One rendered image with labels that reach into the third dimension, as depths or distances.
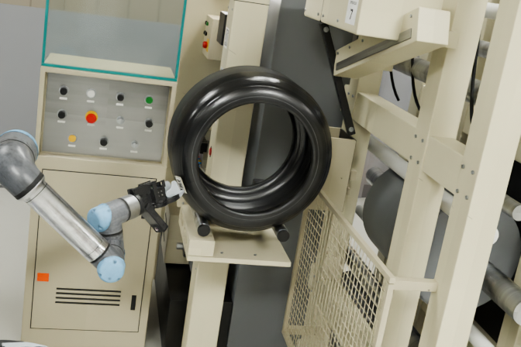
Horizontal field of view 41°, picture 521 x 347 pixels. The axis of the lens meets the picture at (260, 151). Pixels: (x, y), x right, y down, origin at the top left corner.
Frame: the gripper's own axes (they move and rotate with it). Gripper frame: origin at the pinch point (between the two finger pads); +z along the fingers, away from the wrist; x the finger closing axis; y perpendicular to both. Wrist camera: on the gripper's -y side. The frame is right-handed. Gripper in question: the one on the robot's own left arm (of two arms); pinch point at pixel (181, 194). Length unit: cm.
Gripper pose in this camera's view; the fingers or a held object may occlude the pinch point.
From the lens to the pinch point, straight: 230.2
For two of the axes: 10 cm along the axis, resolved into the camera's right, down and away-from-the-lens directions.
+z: 6.2, -2.3, 7.5
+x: -7.6, 0.6, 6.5
